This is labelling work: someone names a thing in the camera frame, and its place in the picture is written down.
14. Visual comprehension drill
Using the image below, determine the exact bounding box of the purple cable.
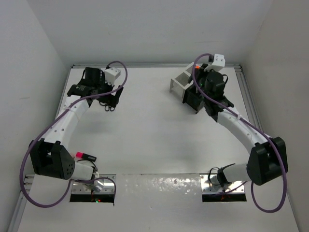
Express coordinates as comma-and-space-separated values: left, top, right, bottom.
19, 60, 128, 209
194, 53, 288, 213

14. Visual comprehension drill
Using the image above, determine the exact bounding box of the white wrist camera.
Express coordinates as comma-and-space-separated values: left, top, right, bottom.
104, 67, 121, 86
207, 54, 225, 72

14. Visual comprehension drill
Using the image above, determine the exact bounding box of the white slotted container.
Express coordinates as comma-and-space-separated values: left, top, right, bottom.
169, 62, 194, 99

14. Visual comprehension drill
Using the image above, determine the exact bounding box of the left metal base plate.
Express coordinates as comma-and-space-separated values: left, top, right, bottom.
71, 174, 116, 194

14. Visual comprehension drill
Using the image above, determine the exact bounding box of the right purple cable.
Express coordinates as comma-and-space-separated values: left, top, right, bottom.
194, 53, 288, 213

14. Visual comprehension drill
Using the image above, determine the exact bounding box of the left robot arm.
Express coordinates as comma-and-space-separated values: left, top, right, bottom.
30, 67, 123, 181

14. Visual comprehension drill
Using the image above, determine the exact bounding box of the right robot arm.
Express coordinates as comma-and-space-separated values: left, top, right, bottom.
193, 64, 288, 187

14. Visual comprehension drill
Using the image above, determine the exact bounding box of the black slotted container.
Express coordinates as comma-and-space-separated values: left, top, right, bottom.
182, 85, 204, 114

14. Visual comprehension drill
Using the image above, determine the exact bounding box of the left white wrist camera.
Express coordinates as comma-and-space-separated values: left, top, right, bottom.
104, 67, 121, 86

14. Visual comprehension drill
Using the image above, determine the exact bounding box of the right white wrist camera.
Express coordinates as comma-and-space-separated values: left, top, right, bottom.
207, 54, 225, 72

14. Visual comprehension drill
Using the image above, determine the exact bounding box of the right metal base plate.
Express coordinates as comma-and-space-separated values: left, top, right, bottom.
199, 174, 245, 195

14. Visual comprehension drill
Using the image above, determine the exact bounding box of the pink highlighter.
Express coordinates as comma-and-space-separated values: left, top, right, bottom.
75, 152, 97, 162

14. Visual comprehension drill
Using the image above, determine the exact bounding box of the metal base plate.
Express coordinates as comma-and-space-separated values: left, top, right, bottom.
71, 174, 116, 194
199, 174, 245, 195

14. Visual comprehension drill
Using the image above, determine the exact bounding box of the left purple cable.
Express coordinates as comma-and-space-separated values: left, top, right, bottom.
19, 60, 128, 209

